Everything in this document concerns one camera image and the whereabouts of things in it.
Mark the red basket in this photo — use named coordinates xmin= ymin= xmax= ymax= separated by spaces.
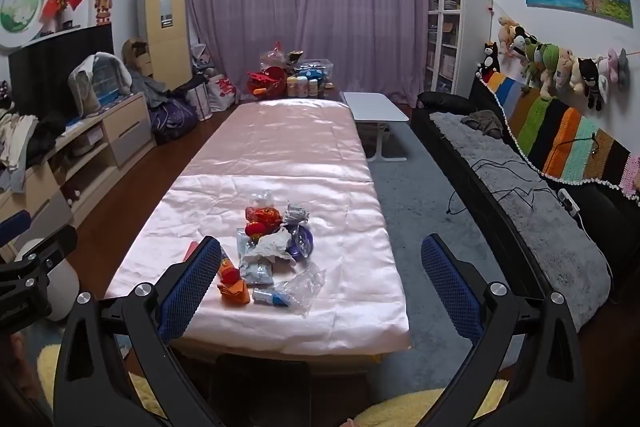
xmin=247 ymin=67 xmax=287 ymax=99

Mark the grey rug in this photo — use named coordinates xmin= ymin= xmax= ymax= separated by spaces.
xmin=357 ymin=122 xmax=551 ymax=370

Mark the crumpled clear plastic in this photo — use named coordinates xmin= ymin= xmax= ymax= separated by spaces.
xmin=248 ymin=189 xmax=275 ymax=210

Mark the dark cloth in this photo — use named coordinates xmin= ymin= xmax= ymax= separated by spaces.
xmin=460 ymin=109 xmax=504 ymax=136

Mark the white cloth over blue basket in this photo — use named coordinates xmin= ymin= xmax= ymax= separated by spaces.
xmin=67 ymin=52 xmax=132 ymax=116

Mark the white red printed shopping bag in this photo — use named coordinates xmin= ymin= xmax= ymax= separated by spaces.
xmin=207 ymin=74 xmax=240 ymax=112

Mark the cardboard box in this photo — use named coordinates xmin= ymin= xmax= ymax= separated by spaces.
xmin=122 ymin=38 xmax=154 ymax=78

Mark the grey crumpled wrapper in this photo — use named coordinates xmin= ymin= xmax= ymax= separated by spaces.
xmin=284 ymin=203 xmax=311 ymax=226

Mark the black television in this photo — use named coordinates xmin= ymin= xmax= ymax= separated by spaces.
xmin=7 ymin=26 xmax=116 ymax=108

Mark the blue tube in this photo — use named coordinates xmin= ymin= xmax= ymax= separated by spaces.
xmin=251 ymin=287 xmax=291 ymax=308

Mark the clear storage box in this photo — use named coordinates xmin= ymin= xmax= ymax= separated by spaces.
xmin=299 ymin=57 xmax=335 ymax=82

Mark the blue grey packet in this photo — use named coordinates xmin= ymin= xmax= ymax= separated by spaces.
xmin=240 ymin=257 xmax=275 ymax=286

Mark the black cable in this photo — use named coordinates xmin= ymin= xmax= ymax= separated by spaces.
xmin=447 ymin=157 xmax=566 ymax=216

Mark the black sofa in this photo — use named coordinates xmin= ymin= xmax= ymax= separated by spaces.
xmin=410 ymin=72 xmax=640 ymax=308

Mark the pile of clothes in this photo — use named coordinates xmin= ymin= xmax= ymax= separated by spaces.
xmin=0 ymin=109 xmax=67 ymax=194

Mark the purple curtain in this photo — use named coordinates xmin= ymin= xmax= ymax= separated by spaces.
xmin=181 ymin=0 xmax=443 ymax=108

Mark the orange paper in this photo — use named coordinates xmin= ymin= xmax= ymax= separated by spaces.
xmin=217 ymin=279 xmax=251 ymax=308

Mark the striped crochet blanket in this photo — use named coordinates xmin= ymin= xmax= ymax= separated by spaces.
xmin=482 ymin=69 xmax=640 ymax=208

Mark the purple plate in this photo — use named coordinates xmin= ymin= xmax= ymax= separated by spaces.
xmin=287 ymin=224 xmax=315 ymax=259

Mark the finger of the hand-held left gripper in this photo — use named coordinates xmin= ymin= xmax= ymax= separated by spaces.
xmin=0 ymin=226 xmax=79 ymax=289
xmin=0 ymin=210 xmax=32 ymax=249

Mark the group of white bottles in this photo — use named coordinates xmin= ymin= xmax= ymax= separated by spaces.
xmin=286 ymin=74 xmax=321 ymax=98

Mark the cream standing air conditioner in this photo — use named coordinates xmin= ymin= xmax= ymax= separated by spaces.
xmin=137 ymin=0 xmax=194 ymax=90

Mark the beige television cabinet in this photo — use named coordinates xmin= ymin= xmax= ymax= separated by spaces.
xmin=0 ymin=92 xmax=156 ymax=253

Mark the crumpled orange plastic bag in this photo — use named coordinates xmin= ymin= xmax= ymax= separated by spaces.
xmin=245 ymin=206 xmax=282 ymax=238

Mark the row of plush toys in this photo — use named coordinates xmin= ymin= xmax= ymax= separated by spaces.
xmin=475 ymin=14 xmax=631 ymax=110

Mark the white folding table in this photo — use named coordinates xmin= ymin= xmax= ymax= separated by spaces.
xmin=342 ymin=92 xmax=411 ymax=162

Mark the clear plastic bag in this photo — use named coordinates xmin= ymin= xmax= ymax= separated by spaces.
xmin=282 ymin=263 xmax=327 ymax=319

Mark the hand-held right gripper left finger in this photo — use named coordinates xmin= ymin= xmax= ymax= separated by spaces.
xmin=52 ymin=236 xmax=226 ymax=427

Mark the crumpled white paper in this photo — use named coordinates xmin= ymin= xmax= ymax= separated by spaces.
xmin=250 ymin=229 xmax=297 ymax=264

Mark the white bookcase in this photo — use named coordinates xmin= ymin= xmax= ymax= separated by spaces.
xmin=425 ymin=0 xmax=493 ymax=96

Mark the grey fluffy throw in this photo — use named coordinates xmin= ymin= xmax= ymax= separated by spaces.
xmin=430 ymin=111 xmax=614 ymax=333

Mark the round wall picture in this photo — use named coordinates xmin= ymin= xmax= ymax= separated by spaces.
xmin=0 ymin=0 xmax=47 ymax=44

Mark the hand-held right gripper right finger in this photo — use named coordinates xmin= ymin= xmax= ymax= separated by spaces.
xmin=421 ymin=234 xmax=588 ymax=427

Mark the pink satin table cloth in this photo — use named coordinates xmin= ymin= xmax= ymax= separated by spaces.
xmin=102 ymin=99 xmax=413 ymax=353

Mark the purple bag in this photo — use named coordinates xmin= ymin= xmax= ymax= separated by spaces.
xmin=150 ymin=99 xmax=199 ymax=146

